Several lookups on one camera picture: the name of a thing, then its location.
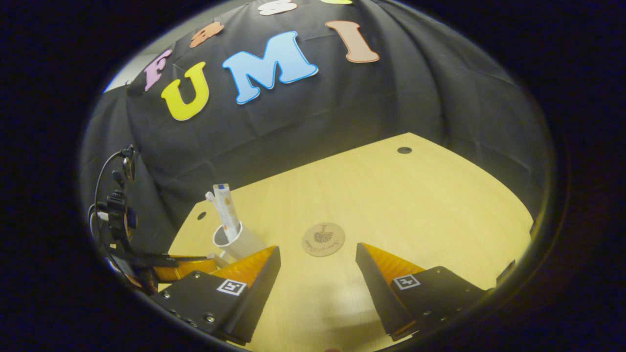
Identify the black backdrop cloth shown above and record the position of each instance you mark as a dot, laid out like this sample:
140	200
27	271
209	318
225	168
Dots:
367	107

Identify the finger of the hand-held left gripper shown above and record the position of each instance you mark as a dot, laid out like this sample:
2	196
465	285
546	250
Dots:
186	268

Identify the white toothbrush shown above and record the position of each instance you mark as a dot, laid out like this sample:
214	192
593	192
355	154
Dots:
210	197

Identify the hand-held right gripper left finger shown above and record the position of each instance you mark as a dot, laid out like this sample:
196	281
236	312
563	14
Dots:
261	293

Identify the round wooden coaster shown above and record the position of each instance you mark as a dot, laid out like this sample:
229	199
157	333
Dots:
323	239

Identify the white toothpaste tube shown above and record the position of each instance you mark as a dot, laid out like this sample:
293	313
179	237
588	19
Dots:
226	210

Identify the light wooden desktop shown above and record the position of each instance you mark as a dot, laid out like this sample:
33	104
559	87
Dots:
415	210

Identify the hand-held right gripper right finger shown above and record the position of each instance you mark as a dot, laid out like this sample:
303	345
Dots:
374	293

